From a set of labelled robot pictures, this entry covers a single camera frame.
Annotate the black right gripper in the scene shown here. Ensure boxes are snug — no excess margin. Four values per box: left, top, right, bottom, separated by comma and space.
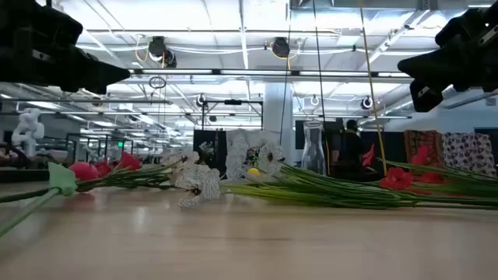
397, 2, 498, 114

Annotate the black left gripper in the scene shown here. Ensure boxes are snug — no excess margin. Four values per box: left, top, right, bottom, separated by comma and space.
0, 0, 132, 95

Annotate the red blossom bunch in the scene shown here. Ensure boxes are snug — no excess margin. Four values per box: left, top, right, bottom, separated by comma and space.
361, 143, 498, 195
75, 151, 184, 192

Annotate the red tulip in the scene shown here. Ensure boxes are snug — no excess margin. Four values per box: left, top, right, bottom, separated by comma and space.
0, 161, 100, 239
0, 159, 114, 205

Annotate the clear glass vase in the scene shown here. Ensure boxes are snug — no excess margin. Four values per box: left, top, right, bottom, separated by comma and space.
301, 121, 327, 176

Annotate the brown patterned cloth panel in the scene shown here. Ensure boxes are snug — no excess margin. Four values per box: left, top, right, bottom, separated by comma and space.
403, 129, 444, 176

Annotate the white dark-patterned cloth panel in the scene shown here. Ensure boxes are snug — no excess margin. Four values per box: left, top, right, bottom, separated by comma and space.
441, 131, 498, 178

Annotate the wide black partition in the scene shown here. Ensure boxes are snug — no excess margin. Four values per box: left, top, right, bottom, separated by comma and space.
294, 119, 408, 176

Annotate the white robot figure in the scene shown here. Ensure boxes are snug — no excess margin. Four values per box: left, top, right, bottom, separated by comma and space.
10, 107, 46, 159

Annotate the person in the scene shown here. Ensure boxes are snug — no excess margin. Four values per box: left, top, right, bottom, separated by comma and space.
338, 119, 365, 176

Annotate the narrow black panel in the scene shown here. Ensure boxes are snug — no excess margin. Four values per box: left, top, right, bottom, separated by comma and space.
193, 129, 228, 176

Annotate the long ceiling light bar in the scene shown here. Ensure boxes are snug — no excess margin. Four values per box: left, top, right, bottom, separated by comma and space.
130, 68, 414, 78

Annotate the white building column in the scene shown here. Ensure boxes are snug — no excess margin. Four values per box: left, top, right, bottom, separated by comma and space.
263, 82, 296, 164

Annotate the black gantry frame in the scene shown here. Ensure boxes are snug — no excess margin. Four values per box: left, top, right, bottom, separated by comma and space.
201, 99, 265, 131

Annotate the thin black hanging cable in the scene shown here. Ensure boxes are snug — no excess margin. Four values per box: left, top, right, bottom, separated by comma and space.
279, 11, 292, 147

